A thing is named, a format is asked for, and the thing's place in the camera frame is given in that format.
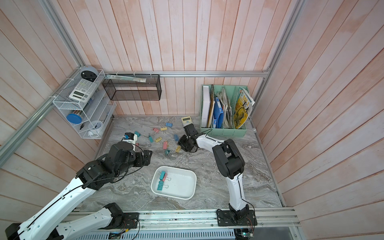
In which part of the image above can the teal binder clip lowest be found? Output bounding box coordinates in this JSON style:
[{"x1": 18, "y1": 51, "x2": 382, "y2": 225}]
[{"x1": 159, "y1": 171, "x2": 167, "y2": 181}]

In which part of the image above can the pink binder clip low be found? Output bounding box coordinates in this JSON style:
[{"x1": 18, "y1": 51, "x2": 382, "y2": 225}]
[{"x1": 160, "y1": 173, "x2": 172, "y2": 182}]

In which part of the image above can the black wire basket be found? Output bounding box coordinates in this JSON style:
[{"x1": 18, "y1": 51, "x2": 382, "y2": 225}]
[{"x1": 103, "y1": 74, "x2": 162, "y2": 101}]

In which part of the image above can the green file organizer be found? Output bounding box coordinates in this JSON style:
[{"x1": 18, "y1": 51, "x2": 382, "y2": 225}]
[{"x1": 200, "y1": 85, "x2": 248, "y2": 138}]

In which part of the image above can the round grey speaker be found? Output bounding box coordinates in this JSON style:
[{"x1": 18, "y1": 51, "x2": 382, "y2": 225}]
[{"x1": 80, "y1": 66, "x2": 99, "y2": 83}]

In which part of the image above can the white binder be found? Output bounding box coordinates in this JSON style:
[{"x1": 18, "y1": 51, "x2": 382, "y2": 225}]
[{"x1": 201, "y1": 86, "x2": 211, "y2": 128}]

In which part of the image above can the white calculator on shelf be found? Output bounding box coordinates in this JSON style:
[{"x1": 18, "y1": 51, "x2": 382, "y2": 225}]
[{"x1": 69, "y1": 79, "x2": 97, "y2": 103}]

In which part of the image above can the yellow magazine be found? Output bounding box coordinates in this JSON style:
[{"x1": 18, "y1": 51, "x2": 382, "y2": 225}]
[{"x1": 233, "y1": 87, "x2": 255, "y2": 129}]

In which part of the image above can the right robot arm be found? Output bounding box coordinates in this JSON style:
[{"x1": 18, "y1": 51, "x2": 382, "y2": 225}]
[{"x1": 178, "y1": 124, "x2": 250, "y2": 221}]

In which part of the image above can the ruler on basket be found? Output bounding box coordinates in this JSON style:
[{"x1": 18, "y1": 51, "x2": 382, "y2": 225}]
[{"x1": 106, "y1": 75, "x2": 147, "y2": 83}]

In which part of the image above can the yellow blue calculator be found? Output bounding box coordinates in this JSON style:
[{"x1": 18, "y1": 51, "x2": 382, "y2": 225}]
[{"x1": 181, "y1": 116, "x2": 193, "y2": 127}]

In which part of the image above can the white wire shelf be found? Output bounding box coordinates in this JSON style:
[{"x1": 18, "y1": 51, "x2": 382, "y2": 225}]
[{"x1": 53, "y1": 68, "x2": 117, "y2": 140}]

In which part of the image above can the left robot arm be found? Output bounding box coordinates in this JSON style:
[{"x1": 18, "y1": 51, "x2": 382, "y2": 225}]
[{"x1": 5, "y1": 142, "x2": 153, "y2": 240}]

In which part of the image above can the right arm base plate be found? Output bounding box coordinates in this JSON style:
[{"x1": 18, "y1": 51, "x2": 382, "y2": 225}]
[{"x1": 216, "y1": 209, "x2": 258, "y2": 227}]

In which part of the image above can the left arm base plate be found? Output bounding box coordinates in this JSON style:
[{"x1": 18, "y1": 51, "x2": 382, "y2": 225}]
[{"x1": 101, "y1": 212, "x2": 140, "y2": 230}]

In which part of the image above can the white storage tray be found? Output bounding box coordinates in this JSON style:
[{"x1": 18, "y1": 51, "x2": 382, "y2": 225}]
[{"x1": 151, "y1": 166, "x2": 197, "y2": 200}]

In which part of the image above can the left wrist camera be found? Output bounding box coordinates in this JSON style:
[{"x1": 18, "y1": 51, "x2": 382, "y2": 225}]
[{"x1": 122, "y1": 133, "x2": 138, "y2": 144}]

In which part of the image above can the teal binder clip small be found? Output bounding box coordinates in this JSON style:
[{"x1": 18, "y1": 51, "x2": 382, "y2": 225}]
[{"x1": 157, "y1": 181, "x2": 169, "y2": 191}]

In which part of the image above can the blue folder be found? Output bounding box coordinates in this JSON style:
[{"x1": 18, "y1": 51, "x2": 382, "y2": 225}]
[{"x1": 213, "y1": 97, "x2": 224, "y2": 129}]

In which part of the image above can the white mug on shelf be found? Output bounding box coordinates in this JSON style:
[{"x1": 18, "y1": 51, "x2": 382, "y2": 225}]
[{"x1": 88, "y1": 120, "x2": 103, "y2": 137}]

